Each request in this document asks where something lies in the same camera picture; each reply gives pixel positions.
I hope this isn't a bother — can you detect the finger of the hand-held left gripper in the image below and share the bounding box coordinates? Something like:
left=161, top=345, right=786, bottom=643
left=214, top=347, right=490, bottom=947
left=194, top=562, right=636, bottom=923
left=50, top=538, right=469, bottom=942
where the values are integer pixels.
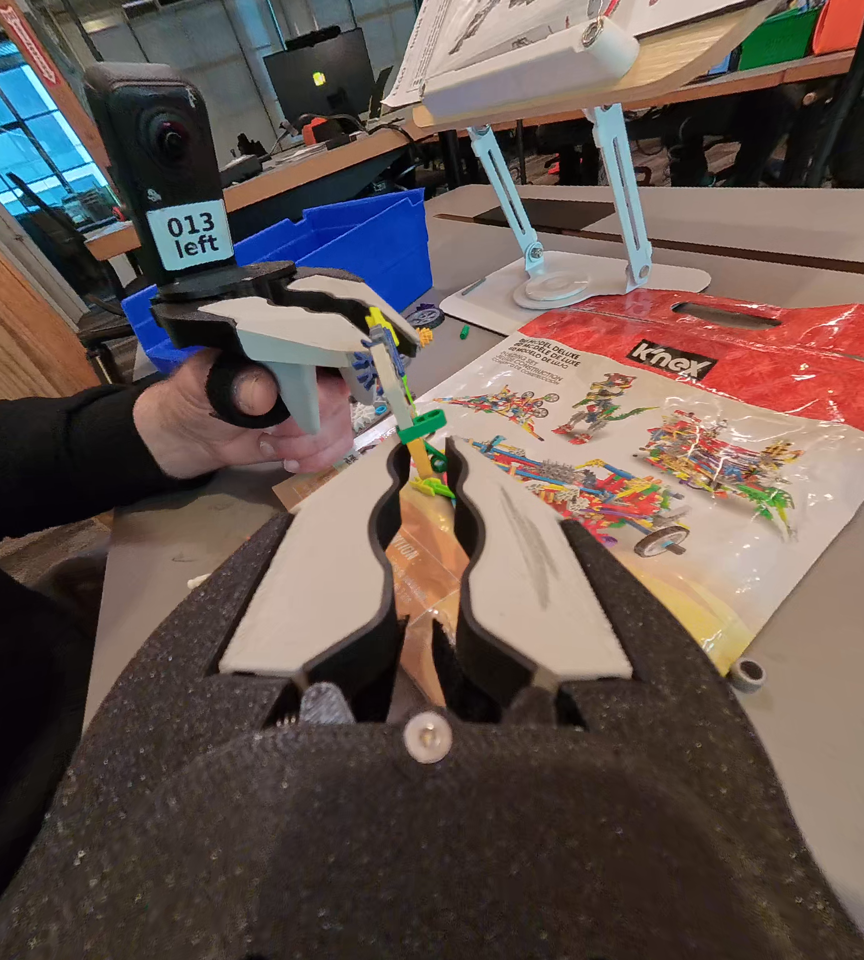
left=284, top=274, right=424, bottom=350
left=198, top=296, right=406, bottom=412

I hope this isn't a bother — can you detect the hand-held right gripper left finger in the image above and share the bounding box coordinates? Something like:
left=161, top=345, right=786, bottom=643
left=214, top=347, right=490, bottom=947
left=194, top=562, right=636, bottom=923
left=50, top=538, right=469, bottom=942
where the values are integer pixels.
left=218, top=438, right=412, bottom=725

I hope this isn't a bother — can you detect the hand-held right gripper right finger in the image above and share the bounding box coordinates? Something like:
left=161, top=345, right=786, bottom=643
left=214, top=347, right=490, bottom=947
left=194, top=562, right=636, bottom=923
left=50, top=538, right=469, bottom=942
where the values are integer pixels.
left=447, top=437, right=635, bottom=725

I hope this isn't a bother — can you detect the small multicolour toy assembly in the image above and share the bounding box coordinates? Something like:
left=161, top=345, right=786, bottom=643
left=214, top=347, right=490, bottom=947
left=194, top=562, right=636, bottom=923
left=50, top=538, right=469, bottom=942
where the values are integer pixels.
left=357, top=306, right=457, bottom=502

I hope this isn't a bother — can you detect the person's left forearm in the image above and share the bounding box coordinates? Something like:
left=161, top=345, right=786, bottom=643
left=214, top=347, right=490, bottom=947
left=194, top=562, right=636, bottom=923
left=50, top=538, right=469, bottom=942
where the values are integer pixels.
left=0, top=378, right=211, bottom=555

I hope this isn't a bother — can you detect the person's left hand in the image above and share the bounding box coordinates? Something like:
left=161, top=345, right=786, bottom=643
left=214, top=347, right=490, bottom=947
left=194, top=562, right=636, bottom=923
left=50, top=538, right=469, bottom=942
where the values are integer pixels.
left=134, top=351, right=359, bottom=481

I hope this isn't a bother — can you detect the large blue plastic bin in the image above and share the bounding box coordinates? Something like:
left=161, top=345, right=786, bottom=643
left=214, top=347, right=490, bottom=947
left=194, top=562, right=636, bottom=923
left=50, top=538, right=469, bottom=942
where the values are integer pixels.
left=122, top=189, right=433, bottom=376

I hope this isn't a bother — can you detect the wooden background desk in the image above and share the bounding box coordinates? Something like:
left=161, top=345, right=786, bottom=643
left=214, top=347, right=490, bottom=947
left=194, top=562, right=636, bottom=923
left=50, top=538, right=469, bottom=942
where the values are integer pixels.
left=85, top=123, right=421, bottom=262

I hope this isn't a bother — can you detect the wooden cabinet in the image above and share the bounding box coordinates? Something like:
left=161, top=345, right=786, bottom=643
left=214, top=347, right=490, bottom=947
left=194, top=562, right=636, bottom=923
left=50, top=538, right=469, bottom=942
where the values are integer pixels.
left=0, top=198, right=103, bottom=402

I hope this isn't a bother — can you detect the computer monitor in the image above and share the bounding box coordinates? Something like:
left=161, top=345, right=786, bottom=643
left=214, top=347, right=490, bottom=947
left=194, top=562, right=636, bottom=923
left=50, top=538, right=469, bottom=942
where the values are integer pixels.
left=263, top=28, right=376, bottom=125

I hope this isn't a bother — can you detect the white adjustable book stand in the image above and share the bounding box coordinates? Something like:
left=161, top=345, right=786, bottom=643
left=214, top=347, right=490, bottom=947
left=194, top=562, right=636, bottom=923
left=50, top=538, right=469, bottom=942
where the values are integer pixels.
left=411, top=0, right=778, bottom=316

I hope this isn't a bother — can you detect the large window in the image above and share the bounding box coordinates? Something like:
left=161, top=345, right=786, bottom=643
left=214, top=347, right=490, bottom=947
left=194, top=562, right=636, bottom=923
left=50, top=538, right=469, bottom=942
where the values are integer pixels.
left=0, top=63, right=114, bottom=226

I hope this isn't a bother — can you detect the construction toy set plastic bag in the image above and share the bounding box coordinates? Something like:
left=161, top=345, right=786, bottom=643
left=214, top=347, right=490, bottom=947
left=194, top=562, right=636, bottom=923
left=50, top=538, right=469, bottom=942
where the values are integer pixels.
left=273, top=291, right=864, bottom=676

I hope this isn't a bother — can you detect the instruction booklet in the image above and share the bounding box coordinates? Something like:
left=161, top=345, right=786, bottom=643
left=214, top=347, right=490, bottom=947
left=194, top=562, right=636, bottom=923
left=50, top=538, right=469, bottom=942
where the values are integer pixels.
left=383, top=0, right=751, bottom=110

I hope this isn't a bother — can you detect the red hanging banner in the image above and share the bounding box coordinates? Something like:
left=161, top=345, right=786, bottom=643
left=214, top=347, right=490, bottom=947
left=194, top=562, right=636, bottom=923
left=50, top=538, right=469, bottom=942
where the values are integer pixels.
left=0, top=0, right=65, bottom=91

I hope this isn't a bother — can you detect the person's black top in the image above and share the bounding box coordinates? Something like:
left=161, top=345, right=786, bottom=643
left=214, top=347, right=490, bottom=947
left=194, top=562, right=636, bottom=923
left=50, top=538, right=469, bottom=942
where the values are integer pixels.
left=0, top=551, right=114, bottom=946

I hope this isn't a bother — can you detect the green plastic bin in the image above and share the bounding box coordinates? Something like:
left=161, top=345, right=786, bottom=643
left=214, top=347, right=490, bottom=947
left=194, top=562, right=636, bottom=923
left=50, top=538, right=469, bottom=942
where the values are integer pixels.
left=735, top=6, right=823, bottom=72

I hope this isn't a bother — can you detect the orange plastic bin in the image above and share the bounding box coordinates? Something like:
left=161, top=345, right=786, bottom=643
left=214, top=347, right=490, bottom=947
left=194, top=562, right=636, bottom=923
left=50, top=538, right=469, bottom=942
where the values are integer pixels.
left=810, top=0, right=864, bottom=57

